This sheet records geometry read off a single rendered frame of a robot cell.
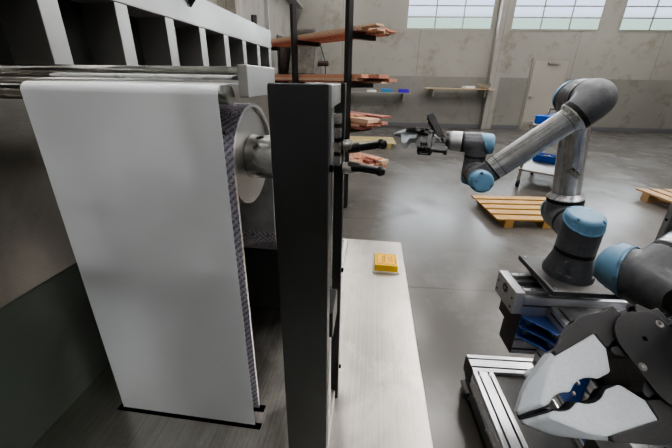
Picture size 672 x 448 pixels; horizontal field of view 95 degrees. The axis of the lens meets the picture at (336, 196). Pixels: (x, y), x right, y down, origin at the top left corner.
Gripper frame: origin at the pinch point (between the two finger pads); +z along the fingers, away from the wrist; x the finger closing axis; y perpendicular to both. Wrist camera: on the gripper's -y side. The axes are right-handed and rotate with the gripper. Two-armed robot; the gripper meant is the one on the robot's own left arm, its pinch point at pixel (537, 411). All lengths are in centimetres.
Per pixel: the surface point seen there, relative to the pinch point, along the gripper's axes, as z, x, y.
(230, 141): 17.8, 35.6, -2.7
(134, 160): 29.1, 36.5, -3.7
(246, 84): 13.4, 37.0, -8.6
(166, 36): 30, 88, 9
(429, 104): -481, 668, 715
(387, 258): -7, 35, 63
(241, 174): 18.6, 34.6, 2.8
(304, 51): -89, 591, 353
